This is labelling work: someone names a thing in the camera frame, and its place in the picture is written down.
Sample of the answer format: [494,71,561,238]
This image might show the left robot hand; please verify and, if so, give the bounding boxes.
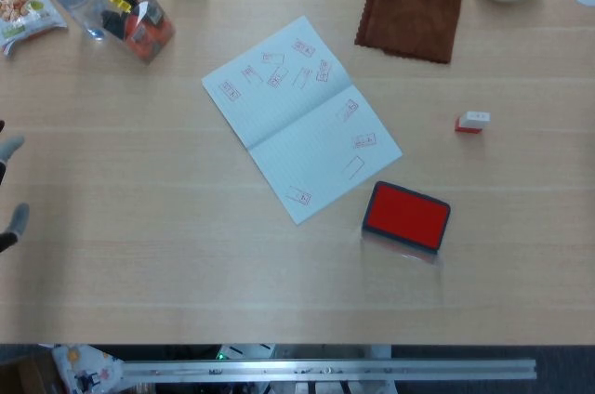
[0,119,32,255]

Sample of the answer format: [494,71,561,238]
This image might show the printed nut snack bag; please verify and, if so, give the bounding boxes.
[0,0,69,58]

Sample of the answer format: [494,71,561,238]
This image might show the white and red stamp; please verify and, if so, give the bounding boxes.
[454,110,493,135]

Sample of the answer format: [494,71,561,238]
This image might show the open lined stamped notebook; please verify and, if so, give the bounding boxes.
[201,15,404,227]

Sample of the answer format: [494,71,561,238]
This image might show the folded brown cloth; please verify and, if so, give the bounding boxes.
[353,0,467,65]

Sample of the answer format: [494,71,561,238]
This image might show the aluminium profile rail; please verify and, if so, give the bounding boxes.
[122,357,538,380]

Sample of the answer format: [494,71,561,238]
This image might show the printed paper sheet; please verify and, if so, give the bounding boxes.
[50,344,126,394]

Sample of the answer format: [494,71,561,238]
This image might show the red ink pad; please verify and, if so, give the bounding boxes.
[360,180,452,266]

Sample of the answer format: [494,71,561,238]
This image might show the clear bag orange snacks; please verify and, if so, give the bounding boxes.
[86,0,178,66]

